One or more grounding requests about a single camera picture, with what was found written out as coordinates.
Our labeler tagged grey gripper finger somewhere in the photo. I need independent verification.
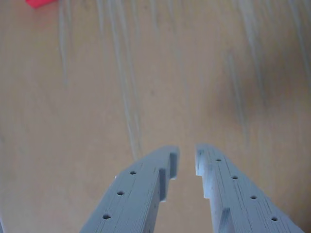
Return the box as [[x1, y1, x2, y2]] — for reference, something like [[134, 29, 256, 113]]
[[195, 142, 306, 233], [79, 145, 180, 233]]

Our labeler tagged red lego block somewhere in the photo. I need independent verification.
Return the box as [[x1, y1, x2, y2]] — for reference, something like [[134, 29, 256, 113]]
[[25, 0, 58, 10]]

